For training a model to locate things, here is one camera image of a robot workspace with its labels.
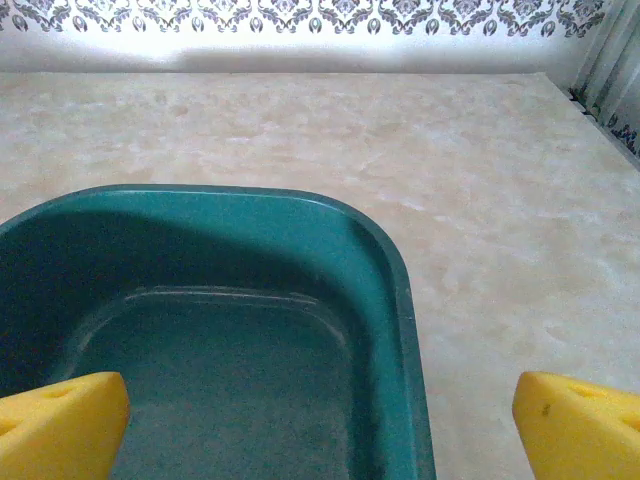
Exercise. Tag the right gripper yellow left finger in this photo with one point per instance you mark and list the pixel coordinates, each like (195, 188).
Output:
(60, 430)

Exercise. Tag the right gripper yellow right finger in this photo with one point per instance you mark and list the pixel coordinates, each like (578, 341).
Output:
(580, 435)

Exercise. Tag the dark green plastic bin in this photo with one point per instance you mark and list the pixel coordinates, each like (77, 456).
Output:
(250, 225)

